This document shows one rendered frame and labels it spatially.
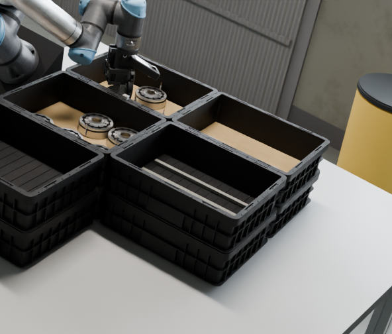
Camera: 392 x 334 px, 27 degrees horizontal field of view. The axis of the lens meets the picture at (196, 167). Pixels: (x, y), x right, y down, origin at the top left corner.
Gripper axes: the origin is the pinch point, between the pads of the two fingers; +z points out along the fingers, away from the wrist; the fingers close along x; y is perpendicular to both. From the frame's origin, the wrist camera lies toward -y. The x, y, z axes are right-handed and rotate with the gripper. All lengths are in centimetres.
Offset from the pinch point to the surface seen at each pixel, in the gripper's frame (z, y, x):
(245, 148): 1.8, -34.4, 22.2
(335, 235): 15, -57, 50
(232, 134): 1.8, -32.7, 13.5
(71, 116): 1.9, 17.4, 5.0
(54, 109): 2.0, 21.9, 1.1
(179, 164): 2.0, -10.3, 31.2
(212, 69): 74, -104, -184
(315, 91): 60, -144, -134
